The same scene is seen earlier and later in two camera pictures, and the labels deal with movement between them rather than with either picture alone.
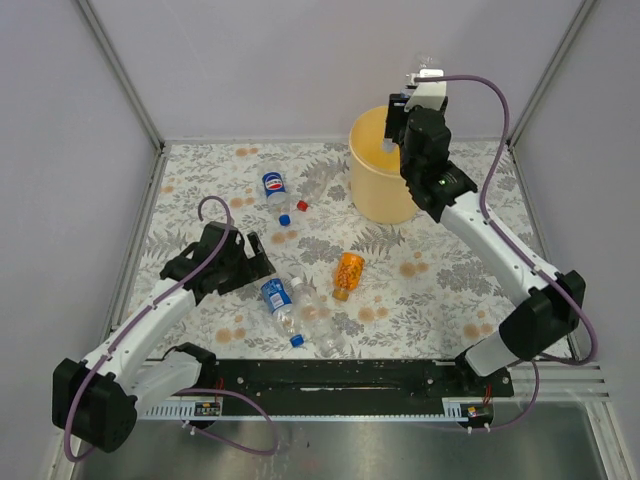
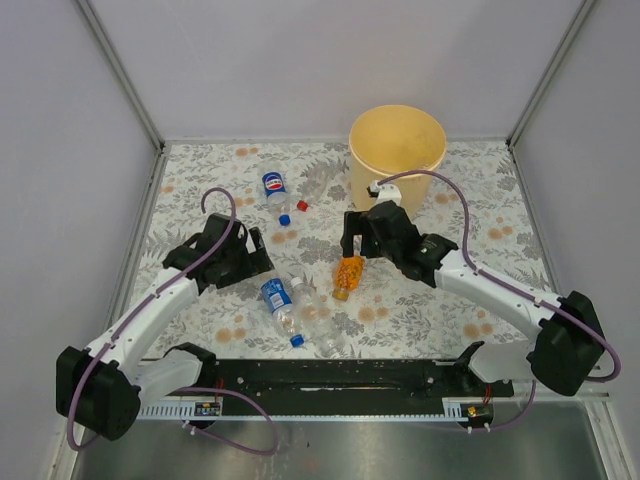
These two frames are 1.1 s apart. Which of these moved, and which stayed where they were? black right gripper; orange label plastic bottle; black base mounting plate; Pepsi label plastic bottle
Moved: black right gripper
Stayed: orange label plastic bottle; Pepsi label plastic bottle; black base mounting plate
